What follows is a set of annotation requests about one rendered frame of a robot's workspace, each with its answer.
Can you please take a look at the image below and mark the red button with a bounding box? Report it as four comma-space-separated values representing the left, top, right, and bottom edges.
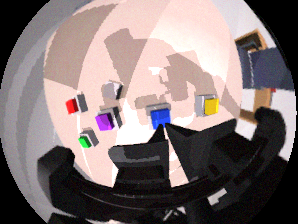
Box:
67, 93, 89, 116

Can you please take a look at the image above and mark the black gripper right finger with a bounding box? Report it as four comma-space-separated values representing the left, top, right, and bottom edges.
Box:
164, 119, 238, 183

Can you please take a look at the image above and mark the yellow button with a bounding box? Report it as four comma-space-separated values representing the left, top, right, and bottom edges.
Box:
194, 93, 220, 117

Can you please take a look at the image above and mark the purple button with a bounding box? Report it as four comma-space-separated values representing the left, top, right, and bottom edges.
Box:
96, 107, 122, 132

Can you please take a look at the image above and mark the blue button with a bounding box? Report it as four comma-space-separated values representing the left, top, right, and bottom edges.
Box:
146, 101, 173, 131

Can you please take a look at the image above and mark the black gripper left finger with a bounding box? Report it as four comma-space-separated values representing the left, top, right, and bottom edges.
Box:
108, 124, 170, 180

